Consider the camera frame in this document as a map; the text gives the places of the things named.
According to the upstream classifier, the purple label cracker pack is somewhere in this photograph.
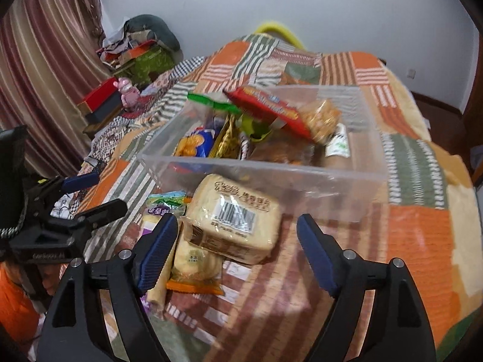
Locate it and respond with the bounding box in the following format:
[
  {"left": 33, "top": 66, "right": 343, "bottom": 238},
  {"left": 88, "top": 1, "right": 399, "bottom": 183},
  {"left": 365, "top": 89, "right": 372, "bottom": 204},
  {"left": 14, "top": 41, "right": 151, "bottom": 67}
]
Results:
[{"left": 136, "top": 190, "right": 187, "bottom": 316}]

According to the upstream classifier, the orange edged biscuit packet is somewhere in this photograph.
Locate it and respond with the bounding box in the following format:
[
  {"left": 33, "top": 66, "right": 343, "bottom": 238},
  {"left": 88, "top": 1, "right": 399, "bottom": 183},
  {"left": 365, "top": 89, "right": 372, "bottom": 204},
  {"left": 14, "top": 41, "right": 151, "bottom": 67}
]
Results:
[{"left": 166, "top": 231, "right": 224, "bottom": 296}]

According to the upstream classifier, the blue cookie bag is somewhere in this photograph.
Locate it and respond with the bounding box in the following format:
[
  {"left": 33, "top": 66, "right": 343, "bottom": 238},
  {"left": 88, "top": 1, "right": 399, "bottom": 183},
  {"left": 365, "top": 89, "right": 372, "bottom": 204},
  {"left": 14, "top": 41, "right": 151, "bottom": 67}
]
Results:
[{"left": 174, "top": 127, "right": 219, "bottom": 158}]

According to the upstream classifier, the beige cracker pack with barcode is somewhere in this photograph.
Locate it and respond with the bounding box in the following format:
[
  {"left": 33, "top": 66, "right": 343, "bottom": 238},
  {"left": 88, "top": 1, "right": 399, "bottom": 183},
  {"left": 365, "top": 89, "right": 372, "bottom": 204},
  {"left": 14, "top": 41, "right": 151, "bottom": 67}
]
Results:
[{"left": 182, "top": 174, "right": 283, "bottom": 265}]

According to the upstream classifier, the yellow snack packet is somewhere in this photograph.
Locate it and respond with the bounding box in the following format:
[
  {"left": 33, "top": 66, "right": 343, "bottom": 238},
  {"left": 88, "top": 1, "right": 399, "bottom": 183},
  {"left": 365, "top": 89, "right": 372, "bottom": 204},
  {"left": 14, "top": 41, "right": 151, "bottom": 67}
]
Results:
[{"left": 209, "top": 114, "right": 241, "bottom": 159}]

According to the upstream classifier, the clear plastic storage bin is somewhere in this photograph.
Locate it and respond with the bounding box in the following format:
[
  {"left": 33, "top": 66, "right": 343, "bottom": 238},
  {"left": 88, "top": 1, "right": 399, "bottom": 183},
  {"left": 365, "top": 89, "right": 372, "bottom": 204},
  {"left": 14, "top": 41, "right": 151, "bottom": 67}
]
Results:
[{"left": 138, "top": 85, "right": 388, "bottom": 222}]

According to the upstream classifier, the green snack bag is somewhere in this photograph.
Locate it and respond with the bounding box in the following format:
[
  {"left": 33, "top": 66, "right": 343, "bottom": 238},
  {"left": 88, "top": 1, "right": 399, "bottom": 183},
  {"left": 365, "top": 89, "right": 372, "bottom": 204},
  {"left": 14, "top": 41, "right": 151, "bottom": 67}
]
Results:
[{"left": 187, "top": 92, "right": 272, "bottom": 141}]

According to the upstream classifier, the red snack bag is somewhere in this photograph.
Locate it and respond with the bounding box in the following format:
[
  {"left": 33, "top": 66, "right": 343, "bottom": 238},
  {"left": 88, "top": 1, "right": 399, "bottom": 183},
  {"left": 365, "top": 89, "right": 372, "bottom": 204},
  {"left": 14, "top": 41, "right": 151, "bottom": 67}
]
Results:
[{"left": 223, "top": 86, "right": 314, "bottom": 141}]

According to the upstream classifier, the clear bag of fried snacks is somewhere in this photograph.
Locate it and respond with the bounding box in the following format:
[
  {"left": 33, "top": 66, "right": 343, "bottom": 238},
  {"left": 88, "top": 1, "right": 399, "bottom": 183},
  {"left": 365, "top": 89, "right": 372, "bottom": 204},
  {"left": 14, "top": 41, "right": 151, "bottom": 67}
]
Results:
[{"left": 298, "top": 98, "right": 341, "bottom": 145}]

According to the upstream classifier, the brown round biscuit roll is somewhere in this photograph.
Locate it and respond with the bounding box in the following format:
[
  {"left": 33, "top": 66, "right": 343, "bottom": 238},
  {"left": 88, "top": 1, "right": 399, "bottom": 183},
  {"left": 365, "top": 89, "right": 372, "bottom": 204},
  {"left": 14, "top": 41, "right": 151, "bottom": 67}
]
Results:
[{"left": 318, "top": 122, "right": 353, "bottom": 170}]

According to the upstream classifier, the red and black box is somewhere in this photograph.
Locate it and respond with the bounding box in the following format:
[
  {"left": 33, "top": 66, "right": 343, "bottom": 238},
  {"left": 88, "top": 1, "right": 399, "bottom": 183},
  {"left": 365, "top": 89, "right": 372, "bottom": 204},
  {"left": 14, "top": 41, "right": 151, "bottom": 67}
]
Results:
[{"left": 77, "top": 77, "right": 122, "bottom": 124}]

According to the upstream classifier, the patchwork striped bed quilt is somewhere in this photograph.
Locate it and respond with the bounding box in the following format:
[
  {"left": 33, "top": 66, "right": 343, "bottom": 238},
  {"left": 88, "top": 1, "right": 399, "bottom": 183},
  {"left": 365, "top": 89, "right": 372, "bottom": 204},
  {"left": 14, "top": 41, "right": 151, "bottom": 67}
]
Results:
[{"left": 59, "top": 34, "right": 482, "bottom": 361}]

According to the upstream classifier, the pink plush toy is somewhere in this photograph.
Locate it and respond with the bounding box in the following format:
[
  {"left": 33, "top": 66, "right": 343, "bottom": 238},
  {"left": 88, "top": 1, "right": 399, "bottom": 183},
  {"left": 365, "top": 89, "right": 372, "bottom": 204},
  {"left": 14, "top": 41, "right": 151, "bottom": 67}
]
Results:
[{"left": 113, "top": 78, "right": 141, "bottom": 109}]

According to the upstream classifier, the striped red beige curtain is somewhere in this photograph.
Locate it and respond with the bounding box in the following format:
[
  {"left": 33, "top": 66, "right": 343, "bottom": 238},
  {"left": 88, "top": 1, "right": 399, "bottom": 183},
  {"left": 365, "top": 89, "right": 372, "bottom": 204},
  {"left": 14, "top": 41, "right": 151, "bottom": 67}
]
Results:
[{"left": 1, "top": 0, "right": 110, "bottom": 176}]

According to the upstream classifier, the grey green plush cushion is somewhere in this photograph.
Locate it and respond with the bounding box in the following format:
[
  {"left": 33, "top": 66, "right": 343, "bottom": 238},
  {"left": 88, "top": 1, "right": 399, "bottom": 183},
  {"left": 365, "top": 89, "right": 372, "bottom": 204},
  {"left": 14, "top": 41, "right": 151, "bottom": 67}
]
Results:
[{"left": 123, "top": 14, "right": 181, "bottom": 52}]

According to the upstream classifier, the yellow curved foam tube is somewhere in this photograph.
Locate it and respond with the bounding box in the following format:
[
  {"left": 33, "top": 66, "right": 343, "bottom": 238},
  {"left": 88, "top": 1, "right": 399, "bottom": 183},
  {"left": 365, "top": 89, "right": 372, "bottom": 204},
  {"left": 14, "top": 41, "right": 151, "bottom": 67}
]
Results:
[{"left": 254, "top": 21, "right": 305, "bottom": 50}]

